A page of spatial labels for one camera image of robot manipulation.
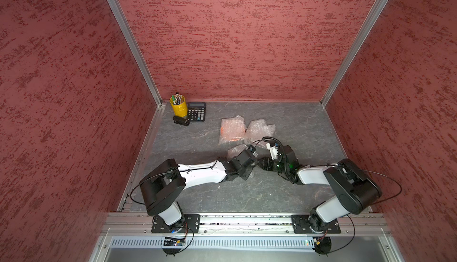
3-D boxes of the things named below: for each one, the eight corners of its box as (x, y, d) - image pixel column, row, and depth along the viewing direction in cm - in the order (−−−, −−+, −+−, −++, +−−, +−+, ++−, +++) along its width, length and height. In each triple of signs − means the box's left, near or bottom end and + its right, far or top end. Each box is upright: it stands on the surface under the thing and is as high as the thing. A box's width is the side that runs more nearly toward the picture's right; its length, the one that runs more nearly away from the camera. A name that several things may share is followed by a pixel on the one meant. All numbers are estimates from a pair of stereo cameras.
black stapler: (172, 125, 110) (171, 123, 108) (174, 118, 114) (173, 115, 112) (189, 125, 110) (188, 123, 108) (190, 118, 114) (189, 115, 112)
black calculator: (185, 121, 113) (184, 118, 110) (189, 104, 123) (188, 100, 120) (205, 121, 113) (204, 118, 110) (207, 104, 123) (207, 100, 120)
